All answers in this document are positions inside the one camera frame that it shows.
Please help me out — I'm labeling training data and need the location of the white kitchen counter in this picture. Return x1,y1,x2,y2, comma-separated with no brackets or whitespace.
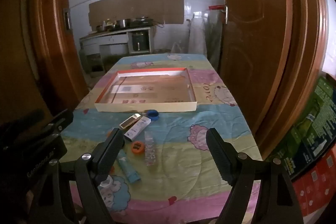
79,27,153,56

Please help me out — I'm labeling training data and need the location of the metal door handle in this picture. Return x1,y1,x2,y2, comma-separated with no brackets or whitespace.
220,6,228,25

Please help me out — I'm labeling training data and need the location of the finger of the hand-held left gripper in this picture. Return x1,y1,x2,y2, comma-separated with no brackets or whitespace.
42,109,74,135

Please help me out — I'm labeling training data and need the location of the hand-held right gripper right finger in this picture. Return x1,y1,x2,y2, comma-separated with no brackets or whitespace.
205,128,305,224

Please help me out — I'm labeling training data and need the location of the cardboard wall sheet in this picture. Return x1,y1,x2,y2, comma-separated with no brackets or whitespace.
88,0,185,30

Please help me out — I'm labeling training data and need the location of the orange bottle cap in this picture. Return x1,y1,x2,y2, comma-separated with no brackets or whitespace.
131,140,146,155

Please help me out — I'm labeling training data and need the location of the gas cylinder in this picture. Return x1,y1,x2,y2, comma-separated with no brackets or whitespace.
79,46,88,73

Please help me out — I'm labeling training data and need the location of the shallow cardboard tray box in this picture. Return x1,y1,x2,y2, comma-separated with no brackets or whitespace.
94,68,197,113

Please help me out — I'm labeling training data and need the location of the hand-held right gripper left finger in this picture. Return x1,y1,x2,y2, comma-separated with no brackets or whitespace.
29,128,125,224

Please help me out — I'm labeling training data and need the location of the red printed carton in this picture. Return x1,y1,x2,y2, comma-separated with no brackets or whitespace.
290,141,336,219

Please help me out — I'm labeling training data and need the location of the white cartoon printed box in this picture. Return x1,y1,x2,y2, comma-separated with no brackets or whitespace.
124,116,152,141

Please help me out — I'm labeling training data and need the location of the wooden door frame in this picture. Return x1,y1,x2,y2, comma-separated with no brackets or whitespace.
26,0,330,161

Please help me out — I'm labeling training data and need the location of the teal tube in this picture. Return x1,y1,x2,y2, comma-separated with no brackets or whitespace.
117,149,141,184

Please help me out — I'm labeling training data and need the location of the blue bottle cap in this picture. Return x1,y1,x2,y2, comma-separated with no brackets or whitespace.
146,109,160,122

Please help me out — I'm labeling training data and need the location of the brown wooden door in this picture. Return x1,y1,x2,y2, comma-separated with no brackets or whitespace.
219,0,293,135

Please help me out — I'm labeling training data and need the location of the large metal pot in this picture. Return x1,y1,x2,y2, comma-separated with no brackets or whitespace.
115,19,131,29

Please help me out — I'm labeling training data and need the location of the green printed carton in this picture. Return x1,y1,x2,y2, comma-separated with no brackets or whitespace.
265,76,336,182

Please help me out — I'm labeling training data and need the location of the black gas stove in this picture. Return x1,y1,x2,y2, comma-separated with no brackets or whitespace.
130,18,154,28

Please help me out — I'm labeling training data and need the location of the small gold box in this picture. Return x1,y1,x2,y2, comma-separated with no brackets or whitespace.
119,113,142,129

